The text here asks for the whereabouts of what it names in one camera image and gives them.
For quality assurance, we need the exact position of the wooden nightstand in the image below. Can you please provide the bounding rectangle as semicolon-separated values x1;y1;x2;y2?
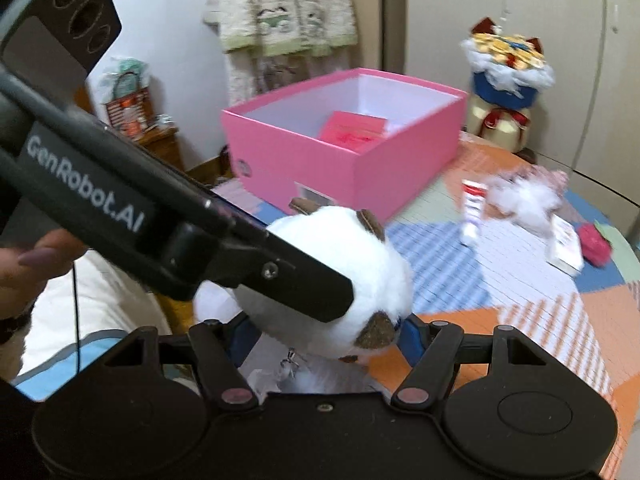
135;125;186;171

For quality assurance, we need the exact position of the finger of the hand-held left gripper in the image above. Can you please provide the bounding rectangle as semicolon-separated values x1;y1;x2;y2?
215;234;357;324

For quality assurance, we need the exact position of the small white box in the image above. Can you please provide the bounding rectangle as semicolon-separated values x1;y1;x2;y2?
545;214;585;277

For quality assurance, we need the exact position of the red envelope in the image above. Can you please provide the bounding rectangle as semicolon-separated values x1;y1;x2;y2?
317;110;388;153

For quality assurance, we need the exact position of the red strawberry plush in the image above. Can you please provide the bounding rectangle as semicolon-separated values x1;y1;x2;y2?
577;223;613;266

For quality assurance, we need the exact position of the white bedding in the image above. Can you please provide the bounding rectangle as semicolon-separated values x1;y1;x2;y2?
15;250;176;401

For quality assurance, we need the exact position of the floral cloth doll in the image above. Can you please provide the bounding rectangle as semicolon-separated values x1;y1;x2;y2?
485;165;571;237

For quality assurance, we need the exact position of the crochet flower bouquet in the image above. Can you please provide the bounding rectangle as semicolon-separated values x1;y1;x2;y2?
460;17;557;150

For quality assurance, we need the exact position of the black cable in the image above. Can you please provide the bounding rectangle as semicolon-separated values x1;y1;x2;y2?
71;260;83;373

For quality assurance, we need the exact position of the patchwork blanket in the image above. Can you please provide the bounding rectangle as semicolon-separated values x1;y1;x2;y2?
210;132;640;461

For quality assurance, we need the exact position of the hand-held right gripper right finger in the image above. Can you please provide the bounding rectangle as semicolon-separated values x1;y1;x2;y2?
391;316;543;407

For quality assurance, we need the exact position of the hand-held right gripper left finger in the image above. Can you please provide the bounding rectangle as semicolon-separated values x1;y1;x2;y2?
101;312;259;409

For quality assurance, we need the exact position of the grey wardrobe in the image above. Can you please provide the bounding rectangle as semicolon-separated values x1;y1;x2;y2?
382;0;640;201

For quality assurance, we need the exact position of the white red tube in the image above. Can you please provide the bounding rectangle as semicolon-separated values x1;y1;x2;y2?
460;179;489;247

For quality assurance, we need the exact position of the small striped bag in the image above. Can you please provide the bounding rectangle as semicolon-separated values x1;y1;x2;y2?
97;55;153;138

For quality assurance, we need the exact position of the person's left hand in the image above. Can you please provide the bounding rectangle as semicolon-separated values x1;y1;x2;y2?
0;229;88;321

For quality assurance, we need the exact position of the white cat plush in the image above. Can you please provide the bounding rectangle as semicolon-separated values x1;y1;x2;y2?
192;197;416;396

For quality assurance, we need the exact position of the pink cardboard box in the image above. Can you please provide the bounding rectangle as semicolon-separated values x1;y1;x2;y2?
220;67;470;221

